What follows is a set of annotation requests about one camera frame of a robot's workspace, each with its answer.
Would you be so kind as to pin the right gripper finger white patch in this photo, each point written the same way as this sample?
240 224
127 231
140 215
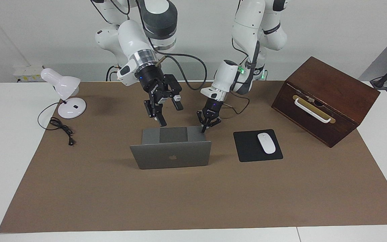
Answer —
177 103

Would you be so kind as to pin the dark brown wooden box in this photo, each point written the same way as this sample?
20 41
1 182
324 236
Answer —
331 87

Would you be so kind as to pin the white power strip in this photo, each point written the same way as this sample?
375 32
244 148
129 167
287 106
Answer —
29 72

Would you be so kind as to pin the white desk lamp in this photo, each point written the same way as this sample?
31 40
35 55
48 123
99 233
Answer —
72 109

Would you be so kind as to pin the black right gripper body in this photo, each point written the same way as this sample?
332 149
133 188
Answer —
155 82

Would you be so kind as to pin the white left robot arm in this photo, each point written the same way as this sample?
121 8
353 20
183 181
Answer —
247 27

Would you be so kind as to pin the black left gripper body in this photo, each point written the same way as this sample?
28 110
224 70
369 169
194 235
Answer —
212 107

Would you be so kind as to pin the brown table mat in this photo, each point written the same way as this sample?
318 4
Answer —
180 201

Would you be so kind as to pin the grey Apple laptop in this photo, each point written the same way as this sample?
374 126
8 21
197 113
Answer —
180 156

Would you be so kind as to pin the white computer mouse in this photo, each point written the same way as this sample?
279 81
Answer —
266 143

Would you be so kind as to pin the black mouse pad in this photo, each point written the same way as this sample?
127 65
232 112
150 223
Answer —
247 148

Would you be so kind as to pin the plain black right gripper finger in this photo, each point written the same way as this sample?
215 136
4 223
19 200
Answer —
160 119

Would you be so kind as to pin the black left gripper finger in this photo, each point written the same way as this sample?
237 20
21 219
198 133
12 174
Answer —
203 122
215 121

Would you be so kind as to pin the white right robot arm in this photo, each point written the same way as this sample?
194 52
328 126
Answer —
133 37

